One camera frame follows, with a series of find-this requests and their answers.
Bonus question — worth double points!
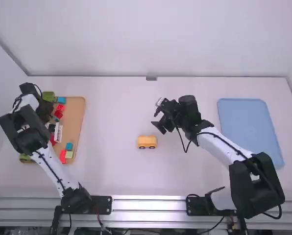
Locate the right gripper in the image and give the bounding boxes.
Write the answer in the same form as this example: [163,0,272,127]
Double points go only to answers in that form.
[150,99,183,135]

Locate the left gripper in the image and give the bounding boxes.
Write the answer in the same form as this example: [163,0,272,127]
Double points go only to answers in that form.
[35,99,55,123]

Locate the yellow toy car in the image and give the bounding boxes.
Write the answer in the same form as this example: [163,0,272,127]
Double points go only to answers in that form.
[137,135,159,150]

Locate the white toy brick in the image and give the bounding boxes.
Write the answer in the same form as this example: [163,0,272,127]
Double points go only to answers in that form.
[53,122,64,143]

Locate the tan tray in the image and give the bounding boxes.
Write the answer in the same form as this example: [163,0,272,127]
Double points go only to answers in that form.
[19,95,86,165]

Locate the green wheeled toy brick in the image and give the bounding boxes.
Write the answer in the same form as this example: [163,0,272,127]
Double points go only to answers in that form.
[19,153,35,164]

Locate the silver rails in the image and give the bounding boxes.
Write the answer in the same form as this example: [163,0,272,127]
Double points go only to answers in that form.
[0,195,292,230]

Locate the blue mat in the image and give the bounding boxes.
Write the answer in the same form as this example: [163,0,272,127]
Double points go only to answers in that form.
[217,98,286,170]

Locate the black cable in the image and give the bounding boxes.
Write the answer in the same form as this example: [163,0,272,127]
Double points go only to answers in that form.
[174,123,195,154]
[200,215,226,235]
[262,204,283,220]

